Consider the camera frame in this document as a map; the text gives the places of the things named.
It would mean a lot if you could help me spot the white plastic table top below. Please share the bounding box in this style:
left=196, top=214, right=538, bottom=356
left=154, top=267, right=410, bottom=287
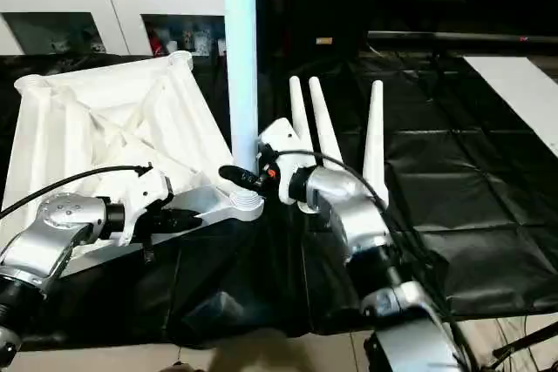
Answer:
left=0, top=51, right=265, bottom=279

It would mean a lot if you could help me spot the white plastic table leg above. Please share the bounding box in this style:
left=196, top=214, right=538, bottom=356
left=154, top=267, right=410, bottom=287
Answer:
left=220, top=0, right=263, bottom=205
left=308, top=76, right=346, bottom=174
left=288, top=75, right=317, bottom=157
left=361, top=79, right=388, bottom=187

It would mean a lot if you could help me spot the black plastic mat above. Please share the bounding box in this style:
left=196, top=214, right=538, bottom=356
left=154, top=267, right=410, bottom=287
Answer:
left=0, top=48, right=558, bottom=348

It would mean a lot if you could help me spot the white board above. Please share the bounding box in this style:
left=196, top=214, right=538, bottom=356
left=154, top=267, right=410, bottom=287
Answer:
left=463, top=56, right=558, bottom=157

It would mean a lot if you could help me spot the black stand base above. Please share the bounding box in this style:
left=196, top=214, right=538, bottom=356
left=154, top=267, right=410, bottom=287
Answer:
left=488, top=320, right=558, bottom=372

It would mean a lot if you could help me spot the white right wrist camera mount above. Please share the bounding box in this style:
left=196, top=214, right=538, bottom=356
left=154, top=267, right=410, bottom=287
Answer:
left=256, top=116, right=307, bottom=215

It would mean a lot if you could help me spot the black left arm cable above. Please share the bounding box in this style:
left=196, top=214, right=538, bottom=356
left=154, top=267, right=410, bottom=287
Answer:
left=0, top=164, right=154, bottom=221

